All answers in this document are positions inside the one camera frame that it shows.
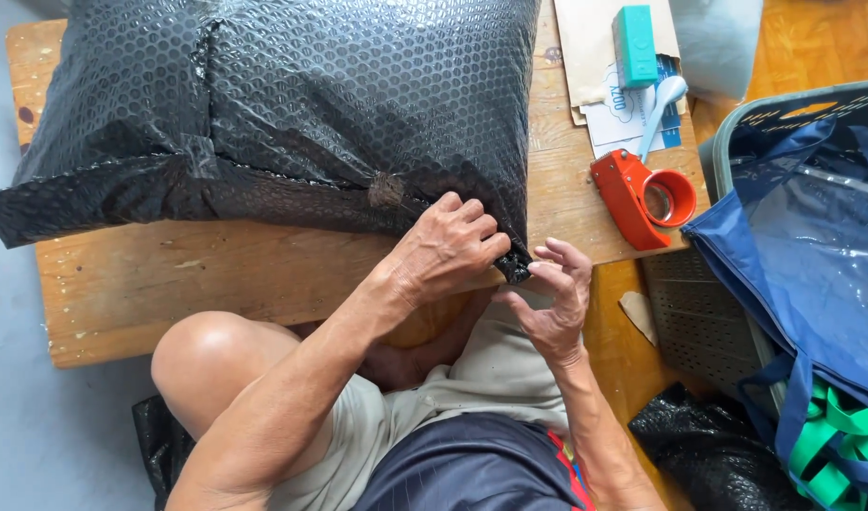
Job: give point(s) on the person's left hand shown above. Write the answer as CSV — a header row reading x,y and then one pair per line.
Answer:
x,y
437,255

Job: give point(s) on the person's right hand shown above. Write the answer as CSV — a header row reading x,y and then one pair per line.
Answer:
x,y
558,319

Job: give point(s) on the black bubble wrap package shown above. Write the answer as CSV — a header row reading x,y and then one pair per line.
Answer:
x,y
299,92

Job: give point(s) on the brown paper scrap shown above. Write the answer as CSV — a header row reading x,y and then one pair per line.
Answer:
x,y
641,316

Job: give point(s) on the brown tape piece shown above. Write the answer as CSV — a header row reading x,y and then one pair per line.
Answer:
x,y
385,190

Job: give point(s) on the person's beige shorts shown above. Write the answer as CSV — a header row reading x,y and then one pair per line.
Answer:
x,y
490,369

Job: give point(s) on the person's right leg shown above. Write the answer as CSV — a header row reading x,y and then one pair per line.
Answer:
x,y
405,362

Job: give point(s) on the person's leg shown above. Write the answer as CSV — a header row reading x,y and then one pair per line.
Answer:
x,y
405,362
207,362

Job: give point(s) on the grey plastic basket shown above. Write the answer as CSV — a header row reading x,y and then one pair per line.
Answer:
x,y
696,326

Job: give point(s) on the red tape dispenser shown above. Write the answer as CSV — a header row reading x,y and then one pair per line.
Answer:
x,y
625,195

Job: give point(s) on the person's dark striped shirt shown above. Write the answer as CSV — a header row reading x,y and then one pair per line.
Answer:
x,y
469,468

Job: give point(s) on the crumpled black bubble wrap sheet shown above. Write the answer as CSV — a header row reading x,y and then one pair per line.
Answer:
x,y
710,454

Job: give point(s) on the white printed card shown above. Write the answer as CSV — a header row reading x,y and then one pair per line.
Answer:
x,y
618,122

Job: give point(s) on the blue printed card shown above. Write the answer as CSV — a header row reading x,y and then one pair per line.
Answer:
x,y
670,122

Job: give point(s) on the low wooden table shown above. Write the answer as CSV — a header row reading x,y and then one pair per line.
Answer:
x,y
192,284

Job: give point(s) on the person's left leg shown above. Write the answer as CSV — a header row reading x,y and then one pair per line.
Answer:
x,y
207,362

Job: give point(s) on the pale blue plastic spoon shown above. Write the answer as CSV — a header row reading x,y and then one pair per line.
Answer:
x,y
671,89

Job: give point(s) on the brown paper envelope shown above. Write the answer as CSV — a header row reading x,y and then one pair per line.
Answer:
x,y
583,42

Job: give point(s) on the blue bag with clear window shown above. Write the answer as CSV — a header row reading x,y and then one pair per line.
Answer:
x,y
817,284

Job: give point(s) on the teal rectangular box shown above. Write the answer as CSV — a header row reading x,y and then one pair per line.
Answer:
x,y
634,46

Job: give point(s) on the clear plastic bag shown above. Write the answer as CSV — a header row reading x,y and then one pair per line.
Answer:
x,y
717,42

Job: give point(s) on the flat black bubble wrap sheet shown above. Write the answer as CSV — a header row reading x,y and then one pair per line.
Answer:
x,y
160,447

